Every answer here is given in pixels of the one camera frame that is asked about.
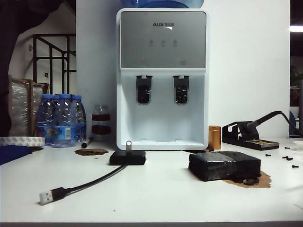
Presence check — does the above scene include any black soldering iron stand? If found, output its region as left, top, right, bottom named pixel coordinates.
left=222, top=121, right=280, bottom=151

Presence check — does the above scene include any white tape roll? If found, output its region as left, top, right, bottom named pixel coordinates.
left=0, top=136, right=45, bottom=148

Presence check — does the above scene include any black USB hub with cable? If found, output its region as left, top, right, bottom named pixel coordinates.
left=39, top=150, right=147, bottom=205

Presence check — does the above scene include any clear water bottle with barcode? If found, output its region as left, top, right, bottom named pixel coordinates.
left=53, top=93, right=77, bottom=148

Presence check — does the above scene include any clear bottle with red bands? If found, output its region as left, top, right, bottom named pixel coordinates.
left=91, top=104, right=112, bottom=142

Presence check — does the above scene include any white water dispenser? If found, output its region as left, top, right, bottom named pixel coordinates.
left=116, top=8, right=210, bottom=151

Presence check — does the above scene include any black metal stair railing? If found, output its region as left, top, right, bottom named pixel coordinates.
left=32, top=33, right=78, bottom=95

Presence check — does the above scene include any black taped box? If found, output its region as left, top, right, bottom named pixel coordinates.
left=188, top=150, right=262, bottom=182

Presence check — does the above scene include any blue water jug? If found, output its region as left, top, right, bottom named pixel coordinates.
left=122, top=0, right=205, bottom=9

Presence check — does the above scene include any wooden frame with plastic wrap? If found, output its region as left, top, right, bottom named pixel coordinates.
left=9, top=75, right=51, bottom=137

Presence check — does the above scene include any green plant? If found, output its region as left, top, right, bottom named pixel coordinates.
left=291, top=65, right=303, bottom=87

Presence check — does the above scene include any black soldering iron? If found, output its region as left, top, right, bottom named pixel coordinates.
left=243, top=110, right=303, bottom=137

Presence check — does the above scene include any black marker pen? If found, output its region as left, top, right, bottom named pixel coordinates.
left=81, top=136, right=93, bottom=148

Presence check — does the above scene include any gold metal cylinder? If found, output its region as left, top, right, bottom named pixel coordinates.
left=208, top=125, right=222, bottom=150

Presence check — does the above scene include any large brown patch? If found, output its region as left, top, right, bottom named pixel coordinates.
left=222, top=171, right=273, bottom=189

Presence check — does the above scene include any brown patch with black crumbs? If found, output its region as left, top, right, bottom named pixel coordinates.
left=75, top=147, right=107, bottom=156

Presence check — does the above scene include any blue cloth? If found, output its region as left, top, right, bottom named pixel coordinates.
left=0, top=144, right=34, bottom=166

